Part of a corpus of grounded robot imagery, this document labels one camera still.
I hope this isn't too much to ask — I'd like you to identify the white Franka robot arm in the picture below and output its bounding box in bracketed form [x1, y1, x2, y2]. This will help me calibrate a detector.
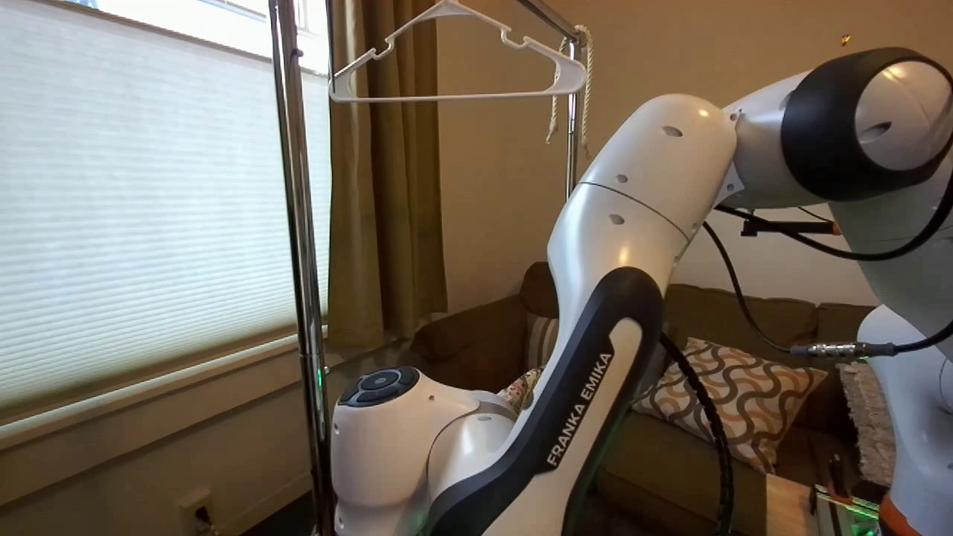
[331, 48, 949, 536]

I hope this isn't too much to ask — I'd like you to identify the white plastic coat hanger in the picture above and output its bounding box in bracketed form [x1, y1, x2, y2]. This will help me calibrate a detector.
[326, 0, 589, 104]

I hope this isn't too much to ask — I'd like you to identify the olive green curtain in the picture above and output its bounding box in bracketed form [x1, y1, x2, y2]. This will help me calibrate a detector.
[323, 0, 447, 350]

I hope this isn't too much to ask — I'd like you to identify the chrome garment rack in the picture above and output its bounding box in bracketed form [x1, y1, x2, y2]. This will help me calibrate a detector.
[267, 0, 589, 536]

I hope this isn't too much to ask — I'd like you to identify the brown fabric sofa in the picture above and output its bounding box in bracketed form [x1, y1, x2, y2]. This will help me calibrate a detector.
[411, 263, 862, 536]

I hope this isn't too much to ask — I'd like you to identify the wavy patterned brown pillow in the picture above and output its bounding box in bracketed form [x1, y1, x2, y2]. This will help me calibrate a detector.
[632, 338, 824, 473]

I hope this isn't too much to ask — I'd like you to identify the white window blind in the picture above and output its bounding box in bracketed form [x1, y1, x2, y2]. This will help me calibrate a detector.
[0, 0, 294, 417]

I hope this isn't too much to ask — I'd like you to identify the white knitted fringed pillow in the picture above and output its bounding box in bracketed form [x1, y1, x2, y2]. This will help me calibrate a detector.
[839, 365, 897, 485]

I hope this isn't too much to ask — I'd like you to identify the wall power outlet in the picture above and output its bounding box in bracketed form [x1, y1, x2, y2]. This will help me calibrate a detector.
[178, 490, 216, 536]

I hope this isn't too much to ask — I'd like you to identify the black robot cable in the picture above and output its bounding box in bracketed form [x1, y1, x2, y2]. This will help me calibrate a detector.
[653, 188, 953, 536]

